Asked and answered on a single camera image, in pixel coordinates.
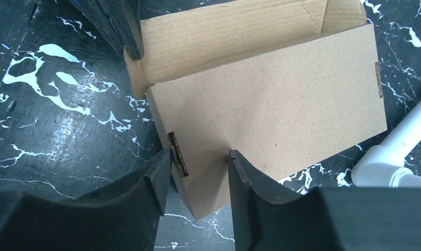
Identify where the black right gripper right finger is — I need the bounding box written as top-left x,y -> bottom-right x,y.
228,150 -> 421,250

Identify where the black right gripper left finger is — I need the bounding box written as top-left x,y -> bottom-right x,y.
0,150 -> 172,250

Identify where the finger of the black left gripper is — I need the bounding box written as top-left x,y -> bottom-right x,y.
70,0 -> 144,60

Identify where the brown cardboard box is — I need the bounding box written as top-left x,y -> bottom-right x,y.
124,1 -> 387,219

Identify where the white PVC pipe frame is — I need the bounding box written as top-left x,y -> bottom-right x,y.
351,101 -> 421,188

